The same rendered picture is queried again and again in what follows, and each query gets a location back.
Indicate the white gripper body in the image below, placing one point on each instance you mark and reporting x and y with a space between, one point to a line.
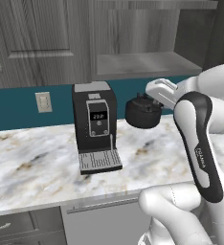
161 91

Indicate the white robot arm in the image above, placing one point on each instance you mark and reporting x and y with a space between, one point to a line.
187 217

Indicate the black kettle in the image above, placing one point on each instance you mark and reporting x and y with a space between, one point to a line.
142 113

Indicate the grey wood cabinet door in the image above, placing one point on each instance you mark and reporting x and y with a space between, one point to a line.
40 38

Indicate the black coffee machine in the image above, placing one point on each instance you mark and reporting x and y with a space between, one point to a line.
96 127

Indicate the grey dishwasher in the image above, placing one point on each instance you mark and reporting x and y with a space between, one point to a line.
104 226

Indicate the grey drawer front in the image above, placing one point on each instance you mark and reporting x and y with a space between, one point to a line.
37 220
37 240

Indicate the grey open wall shelf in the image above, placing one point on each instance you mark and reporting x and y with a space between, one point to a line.
142 65

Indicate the white wall socket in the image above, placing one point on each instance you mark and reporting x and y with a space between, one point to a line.
43 102

